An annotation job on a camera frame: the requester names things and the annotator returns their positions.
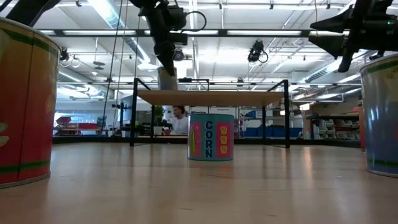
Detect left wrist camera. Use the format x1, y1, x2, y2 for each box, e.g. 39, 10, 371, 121
167, 5, 188, 31

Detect wooden shelf board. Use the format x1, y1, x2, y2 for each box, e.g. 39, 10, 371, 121
136, 90, 285, 108

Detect white cable loops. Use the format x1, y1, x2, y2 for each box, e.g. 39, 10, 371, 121
58, 55, 81, 69

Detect dark hanging cable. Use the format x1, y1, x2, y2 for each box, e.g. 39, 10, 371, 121
99, 0, 124, 137

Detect black table edge rail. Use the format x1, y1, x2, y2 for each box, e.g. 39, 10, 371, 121
52, 135, 362, 149

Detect wooden shelf with black frame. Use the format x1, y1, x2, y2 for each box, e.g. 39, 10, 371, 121
129, 77, 291, 149

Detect person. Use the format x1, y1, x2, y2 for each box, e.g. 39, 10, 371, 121
169, 105, 190, 136

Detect red cart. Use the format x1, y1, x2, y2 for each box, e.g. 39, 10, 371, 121
55, 116, 100, 137

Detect white sign board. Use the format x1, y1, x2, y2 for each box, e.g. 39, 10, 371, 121
208, 106, 237, 114

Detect black overhead crossbar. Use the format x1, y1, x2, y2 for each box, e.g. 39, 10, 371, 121
36, 28, 351, 38

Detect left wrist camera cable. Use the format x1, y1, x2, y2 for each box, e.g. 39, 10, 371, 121
185, 11, 208, 33

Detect blue grey peaches can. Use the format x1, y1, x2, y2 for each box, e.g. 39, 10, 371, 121
359, 53, 398, 179

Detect black hanging camera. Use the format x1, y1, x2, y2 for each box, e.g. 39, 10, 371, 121
247, 39, 269, 64

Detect teal corn can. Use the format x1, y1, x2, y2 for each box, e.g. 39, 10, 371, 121
187, 113, 235, 162

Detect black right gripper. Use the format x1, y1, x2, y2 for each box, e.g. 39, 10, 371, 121
308, 0, 384, 73

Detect light hanging rope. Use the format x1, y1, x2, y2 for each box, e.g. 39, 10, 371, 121
112, 0, 129, 133

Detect blue storage bins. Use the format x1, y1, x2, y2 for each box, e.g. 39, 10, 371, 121
243, 125, 303, 138

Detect green potted plant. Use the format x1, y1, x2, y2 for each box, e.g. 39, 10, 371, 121
154, 105, 165, 136

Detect dark storage rack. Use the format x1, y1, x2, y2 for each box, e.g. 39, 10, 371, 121
306, 113, 361, 140

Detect black stand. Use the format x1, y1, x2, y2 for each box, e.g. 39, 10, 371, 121
111, 101, 132, 138

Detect black ceiling camera mount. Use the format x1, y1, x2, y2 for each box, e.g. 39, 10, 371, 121
59, 47, 71, 62

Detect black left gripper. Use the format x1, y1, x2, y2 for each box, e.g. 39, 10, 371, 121
138, 4, 189, 77

